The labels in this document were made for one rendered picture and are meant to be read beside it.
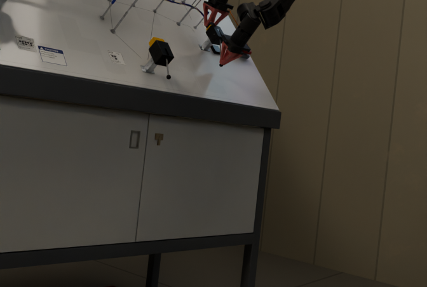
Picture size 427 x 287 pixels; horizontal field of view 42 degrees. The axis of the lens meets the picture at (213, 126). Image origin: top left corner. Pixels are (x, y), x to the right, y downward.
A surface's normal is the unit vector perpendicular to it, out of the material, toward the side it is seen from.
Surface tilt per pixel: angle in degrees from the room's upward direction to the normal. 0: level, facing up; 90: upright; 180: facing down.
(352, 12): 90
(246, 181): 90
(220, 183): 90
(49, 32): 50
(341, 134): 90
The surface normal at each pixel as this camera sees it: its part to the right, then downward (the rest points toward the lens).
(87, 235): 0.70, 0.07
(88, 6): 0.60, -0.59
